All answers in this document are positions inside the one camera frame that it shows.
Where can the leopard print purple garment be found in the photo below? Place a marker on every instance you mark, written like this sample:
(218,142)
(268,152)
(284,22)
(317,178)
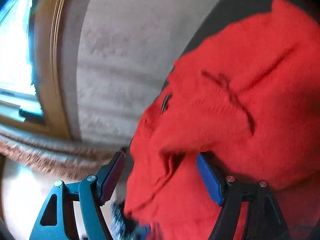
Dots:
(121,227)

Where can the red knit sweater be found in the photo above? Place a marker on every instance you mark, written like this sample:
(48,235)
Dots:
(249,96)

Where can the brown patterned right curtain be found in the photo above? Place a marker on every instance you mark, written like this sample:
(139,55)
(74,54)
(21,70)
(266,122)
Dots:
(66,159)

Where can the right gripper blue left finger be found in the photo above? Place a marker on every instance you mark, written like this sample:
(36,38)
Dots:
(56,219)

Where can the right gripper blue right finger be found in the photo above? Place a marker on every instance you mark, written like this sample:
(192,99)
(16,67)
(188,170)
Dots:
(264,219)

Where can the window with frame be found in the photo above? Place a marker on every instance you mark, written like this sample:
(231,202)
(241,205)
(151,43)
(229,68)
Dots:
(19,98)

